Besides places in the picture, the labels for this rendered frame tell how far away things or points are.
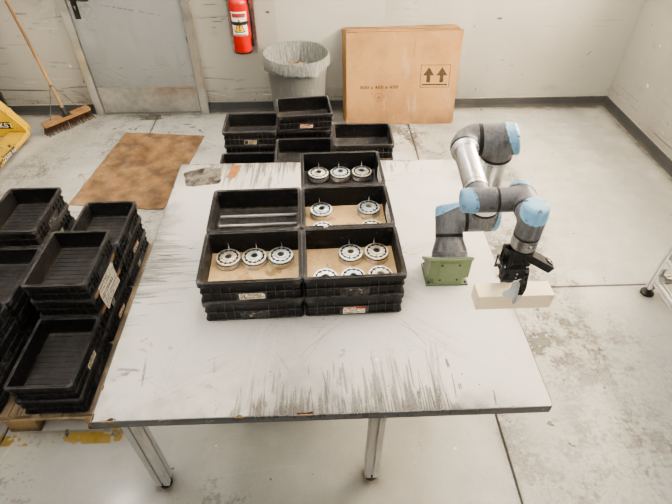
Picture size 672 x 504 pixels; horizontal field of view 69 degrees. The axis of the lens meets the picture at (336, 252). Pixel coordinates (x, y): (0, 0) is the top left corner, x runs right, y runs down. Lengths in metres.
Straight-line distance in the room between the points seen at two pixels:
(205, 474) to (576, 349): 2.06
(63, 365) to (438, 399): 1.77
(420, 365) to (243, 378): 0.66
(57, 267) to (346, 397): 1.72
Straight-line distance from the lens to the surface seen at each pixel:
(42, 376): 2.73
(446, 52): 4.77
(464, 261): 2.10
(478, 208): 1.49
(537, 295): 1.66
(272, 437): 2.53
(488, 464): 2.56
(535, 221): 1.43
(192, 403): 1.86
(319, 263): 2.04
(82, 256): 2.89
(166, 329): 2.08
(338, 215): 2.28
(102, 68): 5.20
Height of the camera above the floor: 2.25
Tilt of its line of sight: 43 degrees down
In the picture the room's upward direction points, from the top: straight up
